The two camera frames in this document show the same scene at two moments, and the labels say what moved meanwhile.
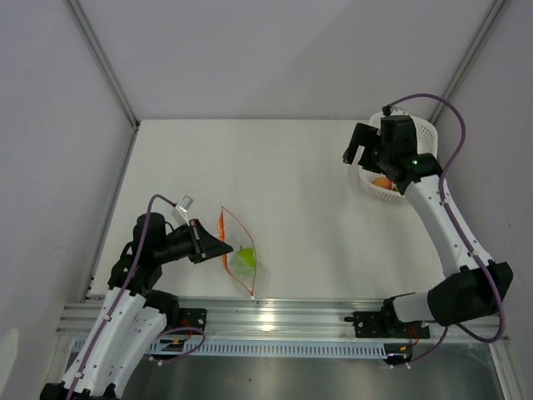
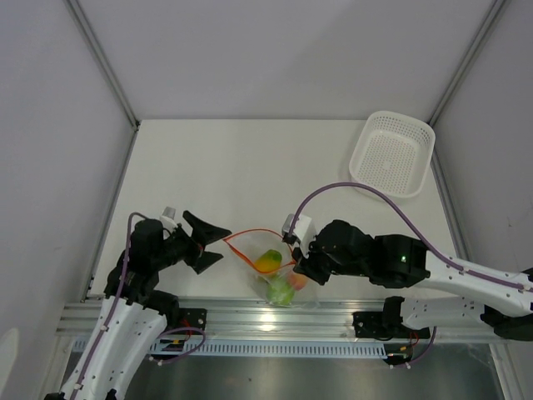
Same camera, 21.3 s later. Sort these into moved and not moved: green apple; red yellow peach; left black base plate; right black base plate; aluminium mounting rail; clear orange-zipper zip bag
Moved: clear orange-zipper zip bag; green apple; red yellow peach
Not moved: left black base plate; aluminium mounting rail; right black base plate
